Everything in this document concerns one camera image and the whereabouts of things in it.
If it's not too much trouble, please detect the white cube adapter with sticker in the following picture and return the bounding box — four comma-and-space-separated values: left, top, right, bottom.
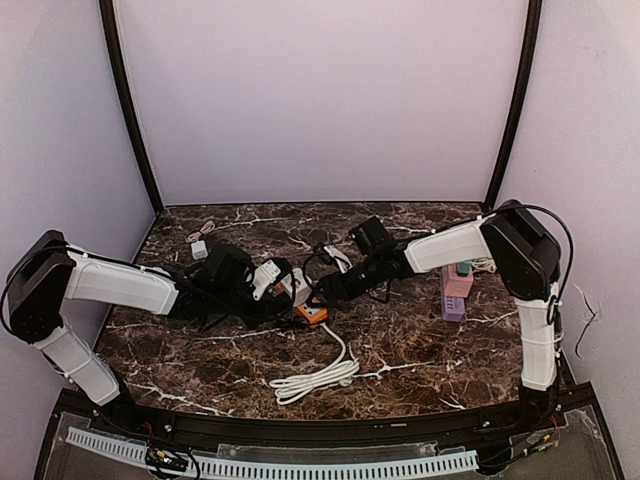
293, 268, 312, 307

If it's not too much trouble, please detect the orange power strip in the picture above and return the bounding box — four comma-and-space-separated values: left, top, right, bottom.
275, 278, 329, 329

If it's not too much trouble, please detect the white USB charger with cable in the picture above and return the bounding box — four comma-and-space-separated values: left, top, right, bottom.
186, 220, 216, 260

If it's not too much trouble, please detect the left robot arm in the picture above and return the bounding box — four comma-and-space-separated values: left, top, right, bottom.
1, 230, 299, 406

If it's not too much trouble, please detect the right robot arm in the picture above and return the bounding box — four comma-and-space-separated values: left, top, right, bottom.
307, 200, 572, 394

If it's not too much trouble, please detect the teal plug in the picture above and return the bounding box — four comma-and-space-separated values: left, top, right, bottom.
455, 261, 473, 277

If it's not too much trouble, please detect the purple power strip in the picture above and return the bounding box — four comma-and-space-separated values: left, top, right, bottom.
441, 275, 465, 322

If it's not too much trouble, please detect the pink cube adapter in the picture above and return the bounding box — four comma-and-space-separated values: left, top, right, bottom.
441, 264, 474, 298

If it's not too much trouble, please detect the white coiled power cord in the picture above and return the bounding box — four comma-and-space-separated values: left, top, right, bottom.
268, 323, 362, 406

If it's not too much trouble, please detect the black front rail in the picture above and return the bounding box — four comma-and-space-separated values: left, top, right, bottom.
49, 382, 596, 451

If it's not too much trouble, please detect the white slotted cable duct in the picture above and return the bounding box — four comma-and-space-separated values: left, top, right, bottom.
65, 427, 479, 479

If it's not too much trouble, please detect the left black frame post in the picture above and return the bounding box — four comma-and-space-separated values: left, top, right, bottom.
98, 0, 165, 216

